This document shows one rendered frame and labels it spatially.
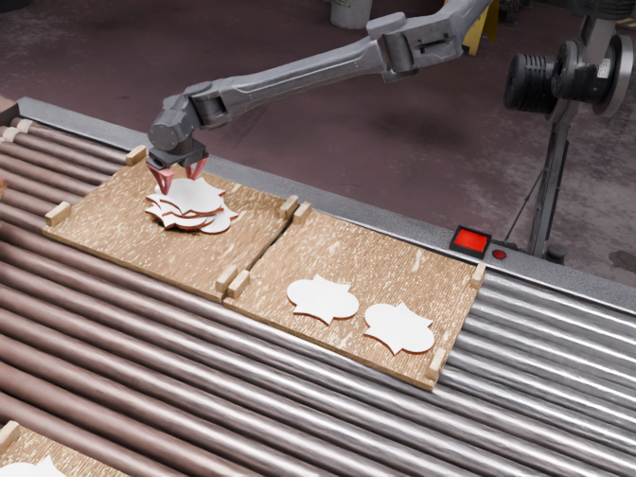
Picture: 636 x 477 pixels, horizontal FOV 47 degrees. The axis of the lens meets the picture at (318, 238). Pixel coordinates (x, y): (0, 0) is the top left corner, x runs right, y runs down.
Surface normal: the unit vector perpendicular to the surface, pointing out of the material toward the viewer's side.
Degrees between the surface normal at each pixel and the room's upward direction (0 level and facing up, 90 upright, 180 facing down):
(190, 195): 0
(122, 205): 0
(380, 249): 0
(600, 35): 90
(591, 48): 90
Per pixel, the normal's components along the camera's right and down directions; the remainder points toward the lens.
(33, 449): 0.09, -0.79
